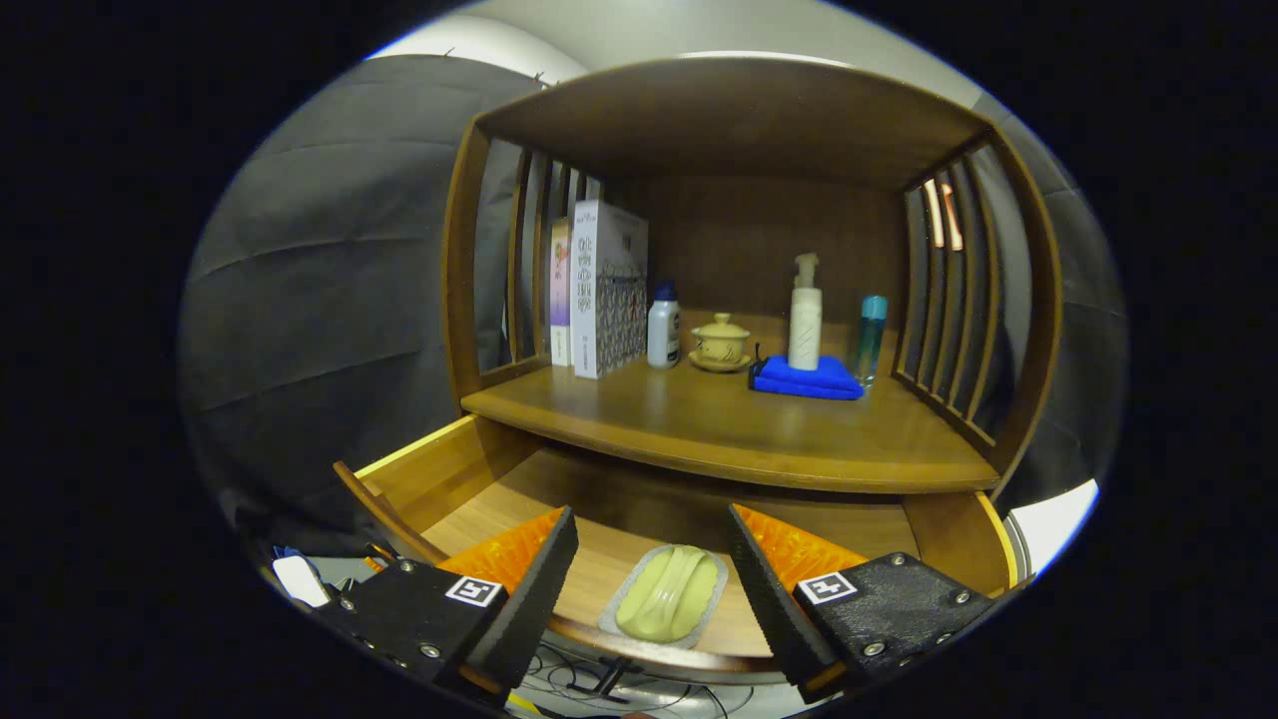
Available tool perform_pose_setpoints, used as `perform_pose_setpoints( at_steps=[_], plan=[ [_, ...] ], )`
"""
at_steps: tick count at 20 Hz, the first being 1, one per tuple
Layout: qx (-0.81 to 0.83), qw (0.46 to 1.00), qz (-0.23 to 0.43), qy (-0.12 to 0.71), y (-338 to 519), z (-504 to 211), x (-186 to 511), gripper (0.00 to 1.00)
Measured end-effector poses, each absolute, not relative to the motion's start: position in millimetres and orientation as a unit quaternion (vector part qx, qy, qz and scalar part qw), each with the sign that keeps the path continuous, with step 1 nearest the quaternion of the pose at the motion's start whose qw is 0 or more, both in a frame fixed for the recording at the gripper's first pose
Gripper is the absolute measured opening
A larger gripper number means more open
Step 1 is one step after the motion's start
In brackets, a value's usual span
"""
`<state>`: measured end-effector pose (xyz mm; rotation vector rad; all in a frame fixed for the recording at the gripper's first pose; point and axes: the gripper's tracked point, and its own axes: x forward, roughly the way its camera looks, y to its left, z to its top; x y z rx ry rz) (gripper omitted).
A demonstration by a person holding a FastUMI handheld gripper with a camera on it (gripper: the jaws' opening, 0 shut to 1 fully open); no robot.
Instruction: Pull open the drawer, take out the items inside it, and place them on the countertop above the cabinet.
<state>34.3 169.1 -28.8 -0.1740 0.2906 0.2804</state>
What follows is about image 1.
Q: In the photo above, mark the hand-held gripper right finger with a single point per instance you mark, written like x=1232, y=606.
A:
x=774, y=599

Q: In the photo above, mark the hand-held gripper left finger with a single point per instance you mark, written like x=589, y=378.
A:
x=534, y=589

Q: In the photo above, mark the wooden drawer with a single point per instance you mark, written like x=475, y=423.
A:
x=639, y=509

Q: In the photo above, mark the wooden countertop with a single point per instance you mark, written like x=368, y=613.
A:
x=719, y=419

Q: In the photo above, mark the white grey side cabinet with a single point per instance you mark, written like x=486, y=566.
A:
x=1048, y=519

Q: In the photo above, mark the brown wooden cabinet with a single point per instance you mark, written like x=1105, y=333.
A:
x=739, y=120

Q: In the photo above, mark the blue folded cloth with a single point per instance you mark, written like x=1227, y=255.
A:
x=804, y=379

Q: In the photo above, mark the white plastic object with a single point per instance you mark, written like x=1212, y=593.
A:
x=300, y=581

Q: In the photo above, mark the yellow ceramic lidded teacup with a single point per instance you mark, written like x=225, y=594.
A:
x=719, y=345

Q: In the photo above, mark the white pump bottle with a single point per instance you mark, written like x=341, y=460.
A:
x=805, y=330

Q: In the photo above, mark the clear blue bottle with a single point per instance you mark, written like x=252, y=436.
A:
x=870, y=340

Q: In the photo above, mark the white bottle blue cap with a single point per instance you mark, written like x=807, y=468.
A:
x=663, y=335

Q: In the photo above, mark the pink purple book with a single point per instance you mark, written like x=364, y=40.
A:
x=560, y=300

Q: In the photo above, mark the white patterned book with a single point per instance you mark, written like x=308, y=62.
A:
x=609, y=300

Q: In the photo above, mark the black backdrop cloth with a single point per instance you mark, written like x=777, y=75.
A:
x=319, y=300

